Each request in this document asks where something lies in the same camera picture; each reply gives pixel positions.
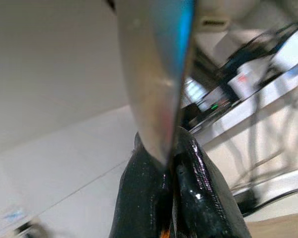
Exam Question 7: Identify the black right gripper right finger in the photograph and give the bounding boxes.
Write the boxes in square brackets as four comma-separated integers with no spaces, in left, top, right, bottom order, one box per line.
[172,126,252,238]

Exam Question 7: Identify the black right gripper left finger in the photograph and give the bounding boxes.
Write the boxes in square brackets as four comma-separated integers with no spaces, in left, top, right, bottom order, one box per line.
[108,132,173,238]

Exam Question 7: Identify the metal spoon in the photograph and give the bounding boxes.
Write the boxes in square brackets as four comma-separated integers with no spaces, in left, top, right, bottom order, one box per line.
[115,0,197,167]

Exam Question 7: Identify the beige woodgrain counter mat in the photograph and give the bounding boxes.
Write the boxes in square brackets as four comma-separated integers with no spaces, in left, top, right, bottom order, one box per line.
[244,213,298,238]

